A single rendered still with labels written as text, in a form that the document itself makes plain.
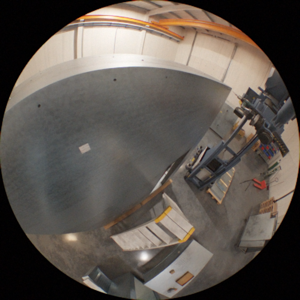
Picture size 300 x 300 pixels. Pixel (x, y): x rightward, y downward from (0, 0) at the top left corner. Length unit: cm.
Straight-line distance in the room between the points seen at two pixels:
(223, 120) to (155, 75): 677
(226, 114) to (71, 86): 686
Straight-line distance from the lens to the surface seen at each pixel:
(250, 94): 222
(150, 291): 406
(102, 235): 339
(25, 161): 34
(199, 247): 325
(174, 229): 100
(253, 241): 512
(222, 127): 713
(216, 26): 862
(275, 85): 161
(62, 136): 28
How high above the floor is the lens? 323
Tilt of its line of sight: 51 degrees down
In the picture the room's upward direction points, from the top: 15 degrees clockwise
